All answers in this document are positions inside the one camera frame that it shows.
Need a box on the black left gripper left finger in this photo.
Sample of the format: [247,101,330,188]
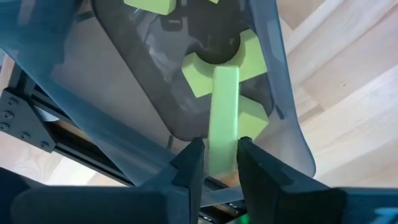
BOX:
[11,136,206,224]

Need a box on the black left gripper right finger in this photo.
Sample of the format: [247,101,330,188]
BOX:
[238,136,398,224]

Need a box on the green cube block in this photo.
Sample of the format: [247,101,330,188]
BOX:
[238,95,270,141]
[123,0,177,16]

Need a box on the green long block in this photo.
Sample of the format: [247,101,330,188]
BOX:
[207,65,240,175]

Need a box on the green arch block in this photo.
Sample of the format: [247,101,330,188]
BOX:
[182,29,268,99]

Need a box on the grey translucent plastic bin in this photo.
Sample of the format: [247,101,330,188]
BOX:
[0,0,317,208]

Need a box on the black aluminium table frame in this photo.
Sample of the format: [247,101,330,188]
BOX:
[0,67,246,224]

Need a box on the black round frame knob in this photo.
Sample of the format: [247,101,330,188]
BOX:
[161,0,242,65]

